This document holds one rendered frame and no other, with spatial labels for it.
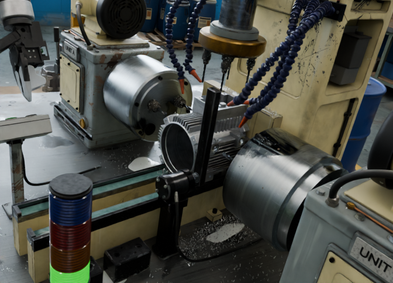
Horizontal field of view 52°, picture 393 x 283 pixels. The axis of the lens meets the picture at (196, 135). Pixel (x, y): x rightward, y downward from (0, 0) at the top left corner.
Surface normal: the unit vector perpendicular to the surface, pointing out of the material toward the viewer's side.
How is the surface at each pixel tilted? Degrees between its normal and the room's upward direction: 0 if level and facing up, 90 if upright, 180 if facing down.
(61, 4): 90
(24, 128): 57
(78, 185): 0
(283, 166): 36
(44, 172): 0
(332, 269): 90
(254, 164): 50
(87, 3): 90
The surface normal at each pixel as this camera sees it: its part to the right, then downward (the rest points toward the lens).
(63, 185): 0.15, -0.88
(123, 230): 0.62, 0.43
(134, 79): -0.46, -0.48
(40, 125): 0.60, -0.13
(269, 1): -0.77, 0.18
